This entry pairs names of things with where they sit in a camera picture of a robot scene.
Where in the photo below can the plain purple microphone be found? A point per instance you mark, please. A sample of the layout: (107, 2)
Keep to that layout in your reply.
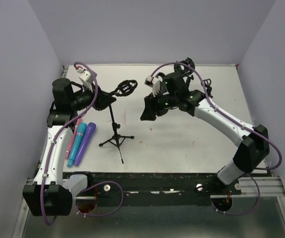
(90, 130)

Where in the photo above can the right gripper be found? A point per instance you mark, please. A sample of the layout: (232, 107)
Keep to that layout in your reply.
(151, 107)

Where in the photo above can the black shock-mount desk stand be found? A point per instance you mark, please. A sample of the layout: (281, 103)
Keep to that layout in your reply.
(185, 71)

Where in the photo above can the pink microphone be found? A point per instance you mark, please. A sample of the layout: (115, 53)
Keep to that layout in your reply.
(73, 138)

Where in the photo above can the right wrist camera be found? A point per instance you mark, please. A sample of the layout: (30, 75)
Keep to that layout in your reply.
(157, 85)

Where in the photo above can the teal microphone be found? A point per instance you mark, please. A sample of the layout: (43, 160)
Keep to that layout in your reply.
(76, 144)

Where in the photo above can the black tripod shock-mount stand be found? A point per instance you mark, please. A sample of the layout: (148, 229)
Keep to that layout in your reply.
(124, 89)

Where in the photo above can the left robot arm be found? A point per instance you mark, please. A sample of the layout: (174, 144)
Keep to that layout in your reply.
(49, 194)

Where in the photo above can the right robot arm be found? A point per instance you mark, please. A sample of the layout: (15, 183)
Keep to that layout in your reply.
(172, 91)

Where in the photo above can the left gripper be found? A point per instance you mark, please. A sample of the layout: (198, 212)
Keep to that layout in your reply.
(103, 100)

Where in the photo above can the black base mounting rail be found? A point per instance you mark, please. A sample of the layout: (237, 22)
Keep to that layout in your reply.
(154, 189)

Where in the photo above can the black round-base stand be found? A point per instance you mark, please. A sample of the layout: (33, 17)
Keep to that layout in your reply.
(208, 88)

